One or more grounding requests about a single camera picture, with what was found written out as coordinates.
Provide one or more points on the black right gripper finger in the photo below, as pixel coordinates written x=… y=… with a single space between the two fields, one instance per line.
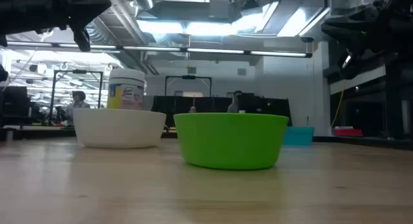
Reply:
x=351 y=28
x=337 y=69

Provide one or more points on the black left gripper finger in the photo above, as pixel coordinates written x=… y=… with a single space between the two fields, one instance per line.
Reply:
x=88 y=7
x=82 y=40

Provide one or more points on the red plastic bowl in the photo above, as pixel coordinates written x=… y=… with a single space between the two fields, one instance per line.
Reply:
x=348 y=132

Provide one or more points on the blue plastic bowl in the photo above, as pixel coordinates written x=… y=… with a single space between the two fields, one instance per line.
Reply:
x=301 y=136

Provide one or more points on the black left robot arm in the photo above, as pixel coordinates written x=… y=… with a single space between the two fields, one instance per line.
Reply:
x=2 y=74

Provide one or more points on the dark shelving unit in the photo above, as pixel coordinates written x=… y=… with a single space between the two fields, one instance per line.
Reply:
x=371 y=114

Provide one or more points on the person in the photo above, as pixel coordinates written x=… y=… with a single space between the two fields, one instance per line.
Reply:
x=77 y=104
x=236 y=102
x=192 y=109

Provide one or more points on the white disinfecting wipes canister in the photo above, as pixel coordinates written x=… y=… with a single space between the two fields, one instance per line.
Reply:
x=126 y=90

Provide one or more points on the long LED light bar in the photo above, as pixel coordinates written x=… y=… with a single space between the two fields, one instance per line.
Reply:
x=151 y=48

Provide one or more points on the black monitor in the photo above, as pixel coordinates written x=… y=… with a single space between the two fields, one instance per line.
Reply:
x=14 y=103

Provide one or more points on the green plastic bowl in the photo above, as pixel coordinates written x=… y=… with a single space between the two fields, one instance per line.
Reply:
x=230 y=141

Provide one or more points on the black office partition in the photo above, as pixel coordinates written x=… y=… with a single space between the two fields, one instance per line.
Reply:
x=209 y=104

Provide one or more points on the black gantry frame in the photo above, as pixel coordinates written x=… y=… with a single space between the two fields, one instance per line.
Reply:
x=79 y=71
x=188 y=77

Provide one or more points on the black aluminium table frame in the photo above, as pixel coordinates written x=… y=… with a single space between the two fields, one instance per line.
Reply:
x=361 y=141

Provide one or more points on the grey wall vent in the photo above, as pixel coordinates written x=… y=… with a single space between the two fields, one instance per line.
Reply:
x=191 y=70
x=241 y=72

